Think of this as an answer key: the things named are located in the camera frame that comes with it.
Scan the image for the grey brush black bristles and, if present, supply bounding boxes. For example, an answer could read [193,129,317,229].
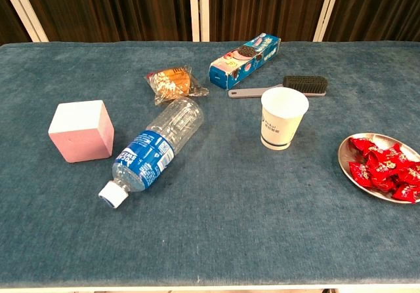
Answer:
[228,75,329,100]

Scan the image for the blue cookie box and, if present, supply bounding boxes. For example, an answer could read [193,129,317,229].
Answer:
[209,32,282,91]

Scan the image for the white frame post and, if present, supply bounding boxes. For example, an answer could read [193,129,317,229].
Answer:
[188,0,211,43]
[0,0,50,43]
[313,0,344,43]

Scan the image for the oval metal plate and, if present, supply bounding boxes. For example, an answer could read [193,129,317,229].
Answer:
[337,132,420,205]

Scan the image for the wrapped bread bun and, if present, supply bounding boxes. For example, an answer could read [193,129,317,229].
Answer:
[146,64,210,106]

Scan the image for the pink foam cube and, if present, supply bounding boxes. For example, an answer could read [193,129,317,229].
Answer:
[47,100,116,164]

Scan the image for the dark brown curtain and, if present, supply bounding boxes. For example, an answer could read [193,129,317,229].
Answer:
[209,0,331,43]
[323,0,420,43]
[0,0,32,45]
[18,0,193,43]

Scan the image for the clear plastic bottle blue label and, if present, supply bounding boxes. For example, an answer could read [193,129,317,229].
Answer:
[98,96,205,209]

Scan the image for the white paper cup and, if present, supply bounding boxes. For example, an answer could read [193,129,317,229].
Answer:
[261,87,310,151]

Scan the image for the blue velvet table cloth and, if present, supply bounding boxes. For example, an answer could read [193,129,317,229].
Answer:
[0,40,420,289]

